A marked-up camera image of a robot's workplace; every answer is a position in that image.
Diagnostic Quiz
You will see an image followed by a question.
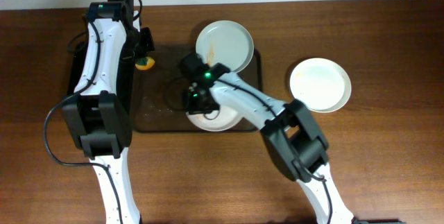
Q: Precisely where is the green and yellow sponge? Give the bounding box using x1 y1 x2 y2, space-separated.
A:
135 56 155 71

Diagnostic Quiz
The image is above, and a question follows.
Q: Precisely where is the black rectangular tray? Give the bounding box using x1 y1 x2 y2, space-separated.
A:
67 47 87 95

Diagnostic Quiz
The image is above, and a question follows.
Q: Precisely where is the white plate large stain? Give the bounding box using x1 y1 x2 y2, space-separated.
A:
187 106 243 132

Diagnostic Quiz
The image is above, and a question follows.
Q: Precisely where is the pale blue plate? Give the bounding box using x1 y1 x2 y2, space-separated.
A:
195 20 255 73

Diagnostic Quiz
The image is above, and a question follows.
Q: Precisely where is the brown serving tray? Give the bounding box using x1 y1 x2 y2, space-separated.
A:
130 45 264 134

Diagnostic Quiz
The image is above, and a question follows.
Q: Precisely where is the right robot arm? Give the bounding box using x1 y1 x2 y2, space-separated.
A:
178 53 358 223

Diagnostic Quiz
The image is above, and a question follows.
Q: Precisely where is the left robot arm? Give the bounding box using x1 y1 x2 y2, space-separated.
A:
43 0 155 224

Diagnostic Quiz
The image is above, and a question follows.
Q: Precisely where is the white plate small stain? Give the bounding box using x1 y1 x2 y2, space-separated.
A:
289 58 352 113

